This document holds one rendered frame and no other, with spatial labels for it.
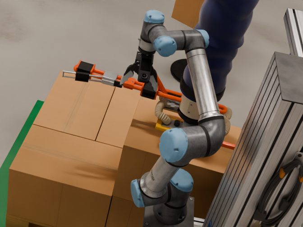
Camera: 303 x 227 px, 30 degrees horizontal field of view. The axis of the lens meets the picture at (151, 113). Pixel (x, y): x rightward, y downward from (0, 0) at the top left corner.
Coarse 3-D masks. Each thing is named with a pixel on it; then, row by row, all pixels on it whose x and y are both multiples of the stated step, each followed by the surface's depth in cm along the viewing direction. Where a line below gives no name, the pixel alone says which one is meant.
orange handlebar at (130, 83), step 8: (96, 72) 292; (104, 72) 292; (128, 80) 290; (136, 80) 292; (128, 88) 289; (136, 88) 288; (168, 96) 288; (224, 112) 287; (224, 144) 268; (232, 144) 269
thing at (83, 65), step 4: (80, 60) 293; (80, 64) 290; (84, 64) 291; (88, 64) 292; (92, 64) 292; (76, 68) 288; (80, 68) 288; (84, 68) 288; (88, 68) 289; (92, 68) 290; (84, 72) 288; (88, 72) 288; (92, 72) 291
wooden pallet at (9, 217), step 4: (8, 216) 342; (12, 216) 342; (16, 216) 341; (8, 220) 345; (12, 220) 344; (16, 220) 343; (20, 220) 343; (24, 220) 342; (28, 220) 341; (8, 224) 347; (12, 224) 346; (16, 224) 346; (20, 224) 345; (24, 224) 344; (28, 224) 344; (32, 224) 354; (36, 224) 355; (40, 224) 342; (44, 224) 341
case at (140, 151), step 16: (144, 112) 313; (144, 128) 303; (240, 128) 319; (128, 144) 291; (144, 144) 294; (128, 160) 297; (144, 160) 294; (192, 160) 292; (208, 160) 294; (224, 160) 297; (128, 176) 304; (192, 176) 295; (208, 176) 293; (112, 192) 314; (128, 192) 312; (192, 192) 302; (208, 192) 300; (208, 208) 307
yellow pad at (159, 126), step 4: (160, 120) 291; (172, 120) 292; (176, 120) 288; (156, 124) 288; (160, 124) 288; (164, 124) 288; (168, 124) 289; (172, 124) 289; (176, 124) 288; (180, 124) 291; (156, 128) 287; (160, 128) 287; (164, 128) 286; (168, 128) 287
